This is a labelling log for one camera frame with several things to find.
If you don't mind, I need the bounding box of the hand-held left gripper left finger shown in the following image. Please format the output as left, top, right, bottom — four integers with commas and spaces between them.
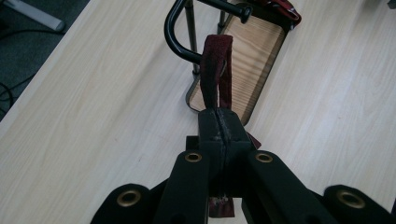
186, 108, 226, 198

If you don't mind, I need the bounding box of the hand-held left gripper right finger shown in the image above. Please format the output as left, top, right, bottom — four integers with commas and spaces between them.
217, 107, 253, 199

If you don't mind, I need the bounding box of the dark red striped bow tie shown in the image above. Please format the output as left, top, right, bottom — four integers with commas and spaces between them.
199, 0, 303, 218

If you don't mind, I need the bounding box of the black metal rack wooden base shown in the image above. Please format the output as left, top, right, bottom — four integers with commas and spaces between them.
163, 0, 291, 126

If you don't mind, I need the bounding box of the grey metal stand foot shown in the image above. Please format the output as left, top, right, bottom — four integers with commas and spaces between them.
2, 0, 67, 33

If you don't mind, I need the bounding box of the black cable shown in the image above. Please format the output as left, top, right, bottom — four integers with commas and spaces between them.
0, 73, 37, 117

